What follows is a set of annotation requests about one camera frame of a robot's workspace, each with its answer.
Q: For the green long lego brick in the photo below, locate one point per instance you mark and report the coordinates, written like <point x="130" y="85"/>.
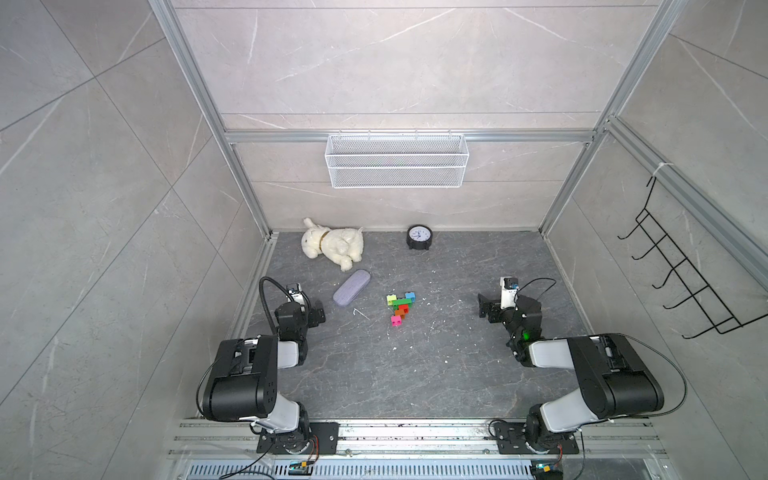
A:
<point x="399" y="302"/>

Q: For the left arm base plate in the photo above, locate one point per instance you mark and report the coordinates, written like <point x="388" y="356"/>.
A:
<point x="318" y="438"/>

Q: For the black round clock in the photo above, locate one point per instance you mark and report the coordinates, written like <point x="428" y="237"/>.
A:
<point x="419" y="237"/>

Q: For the white wire basket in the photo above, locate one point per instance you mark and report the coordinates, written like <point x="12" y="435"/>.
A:
<point x="368" y="161"/>

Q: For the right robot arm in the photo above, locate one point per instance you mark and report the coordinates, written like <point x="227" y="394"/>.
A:
<point x="613" y="380"/>

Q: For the aluminium mounting rail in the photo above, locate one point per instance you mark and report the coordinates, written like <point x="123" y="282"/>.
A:
<point x="417" y="449"/>

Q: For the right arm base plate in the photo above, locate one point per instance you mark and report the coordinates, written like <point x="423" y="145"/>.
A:
<point x="518" y="438"/>

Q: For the cream plush dog toy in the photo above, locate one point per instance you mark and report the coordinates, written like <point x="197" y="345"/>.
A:
<point x="343" y="247"/>

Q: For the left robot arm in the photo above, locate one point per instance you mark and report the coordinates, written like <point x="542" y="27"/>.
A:
<point x="242" y="382"/>

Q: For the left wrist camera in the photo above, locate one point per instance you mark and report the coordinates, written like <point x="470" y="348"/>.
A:
<point x="296" y="293"/>

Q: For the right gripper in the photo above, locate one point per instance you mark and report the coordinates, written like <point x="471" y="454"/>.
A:
<point x="494" y="307"/>

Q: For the purple glasses case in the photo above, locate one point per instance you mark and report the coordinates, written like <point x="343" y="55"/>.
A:
<point x="348" y="291"/>

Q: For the black wall hook rack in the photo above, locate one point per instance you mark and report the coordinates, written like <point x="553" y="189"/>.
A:
<point x="698" y="290"/>

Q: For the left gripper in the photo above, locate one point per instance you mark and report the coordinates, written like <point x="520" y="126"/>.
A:
<point x="313" y="319"/>

